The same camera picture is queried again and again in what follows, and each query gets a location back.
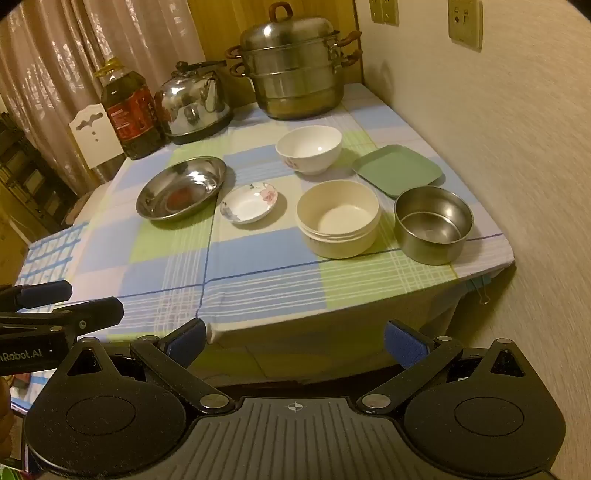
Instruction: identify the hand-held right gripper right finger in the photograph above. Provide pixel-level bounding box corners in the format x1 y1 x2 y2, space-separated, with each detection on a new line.
358 319 532 416

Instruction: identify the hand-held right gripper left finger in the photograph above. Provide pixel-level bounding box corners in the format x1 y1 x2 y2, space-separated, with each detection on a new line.
65 318 237 415

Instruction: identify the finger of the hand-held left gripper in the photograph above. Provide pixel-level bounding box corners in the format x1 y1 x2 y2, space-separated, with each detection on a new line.
0 298 124 336
0 280 73 315

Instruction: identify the small stainless steel cup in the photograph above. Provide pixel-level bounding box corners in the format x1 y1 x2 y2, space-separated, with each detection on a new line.
394 186 475 266

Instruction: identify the cream ribbed bowl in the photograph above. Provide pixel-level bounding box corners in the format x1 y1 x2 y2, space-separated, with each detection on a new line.
296 180 382 259

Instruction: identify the small floral saucer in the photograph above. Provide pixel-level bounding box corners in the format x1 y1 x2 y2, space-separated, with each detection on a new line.
219 182 286 225

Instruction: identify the large stainless steel basin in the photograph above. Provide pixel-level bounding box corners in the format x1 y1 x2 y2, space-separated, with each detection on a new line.
135 156 227 221

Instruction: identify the green square plate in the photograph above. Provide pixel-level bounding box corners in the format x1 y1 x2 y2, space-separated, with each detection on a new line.
352 144 445 200

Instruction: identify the white floral bowl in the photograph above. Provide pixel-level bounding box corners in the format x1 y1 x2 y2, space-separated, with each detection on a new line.
276 126 343 176

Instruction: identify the person's left hand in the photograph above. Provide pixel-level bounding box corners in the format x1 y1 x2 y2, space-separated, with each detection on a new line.
0 376 16 462

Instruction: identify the blue tile-print cloth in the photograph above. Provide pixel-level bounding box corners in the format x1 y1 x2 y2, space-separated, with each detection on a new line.
14 222 90 289

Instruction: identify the checked tablecloth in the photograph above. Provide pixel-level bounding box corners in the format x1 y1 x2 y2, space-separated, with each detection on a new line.
14 82 517 386

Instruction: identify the dark shelf rack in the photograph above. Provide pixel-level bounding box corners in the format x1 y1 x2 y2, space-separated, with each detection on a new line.
0 111 79 232

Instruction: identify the white chair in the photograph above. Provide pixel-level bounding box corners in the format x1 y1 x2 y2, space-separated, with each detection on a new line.
68 102 126 183

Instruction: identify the large cooking oil bottle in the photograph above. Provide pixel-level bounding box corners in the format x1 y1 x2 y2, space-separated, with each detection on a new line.
93 56 167 161

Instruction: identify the stainless steel kettle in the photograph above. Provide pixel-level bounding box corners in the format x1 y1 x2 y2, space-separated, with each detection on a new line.
154 60 234 146

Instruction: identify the beige curtain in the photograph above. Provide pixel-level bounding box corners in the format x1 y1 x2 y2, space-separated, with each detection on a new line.
0 0 204 195

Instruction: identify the stainless steel steamer pot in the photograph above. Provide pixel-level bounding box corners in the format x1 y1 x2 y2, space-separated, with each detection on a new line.
225 2 362 121

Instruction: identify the beige wall outlet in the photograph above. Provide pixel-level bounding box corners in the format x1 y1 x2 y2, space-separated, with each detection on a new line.
448 0 483 51

